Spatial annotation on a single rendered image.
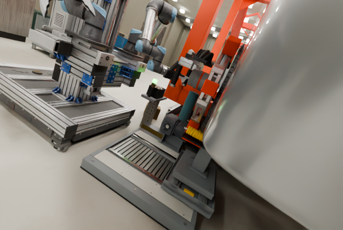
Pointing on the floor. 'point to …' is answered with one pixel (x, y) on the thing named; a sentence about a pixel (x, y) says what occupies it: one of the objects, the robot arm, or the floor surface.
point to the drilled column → (151, 107)
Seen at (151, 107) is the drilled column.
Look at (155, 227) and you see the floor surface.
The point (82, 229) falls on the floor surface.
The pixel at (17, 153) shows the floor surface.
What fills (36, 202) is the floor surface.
